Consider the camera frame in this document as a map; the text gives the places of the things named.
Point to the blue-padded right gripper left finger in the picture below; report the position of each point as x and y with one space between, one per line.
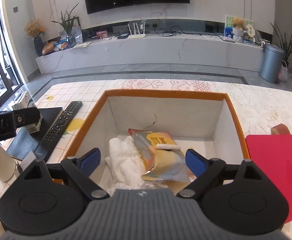
78 171

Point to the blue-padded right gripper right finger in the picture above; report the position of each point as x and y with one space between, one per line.
206 172

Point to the yellow silver snack bag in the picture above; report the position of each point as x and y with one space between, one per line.
161 155

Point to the white cloth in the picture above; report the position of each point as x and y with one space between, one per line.
126 167

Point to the milk carton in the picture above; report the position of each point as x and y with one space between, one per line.
31 117

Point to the black tv remote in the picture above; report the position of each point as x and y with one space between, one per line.
57 129

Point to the orange cardboard storage box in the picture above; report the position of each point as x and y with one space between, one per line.
203 121

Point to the red lidded clear box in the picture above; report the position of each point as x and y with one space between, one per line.
273 155

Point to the dried yellow flower vase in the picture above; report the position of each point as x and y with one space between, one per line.
35 29

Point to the white marble tv console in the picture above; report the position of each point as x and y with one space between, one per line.
204 50

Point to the woven pink basket bag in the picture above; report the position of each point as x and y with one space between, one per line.
283 74

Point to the grey blue trash bin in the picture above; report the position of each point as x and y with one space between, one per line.
272 63

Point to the green plant in glass vase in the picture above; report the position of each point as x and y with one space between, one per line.
67 23

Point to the teddy bear bouquet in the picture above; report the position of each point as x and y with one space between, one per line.
238 31

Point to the white wifi router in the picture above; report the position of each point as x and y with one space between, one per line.
136 31

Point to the tall green floor plant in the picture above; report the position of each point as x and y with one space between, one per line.
283 41

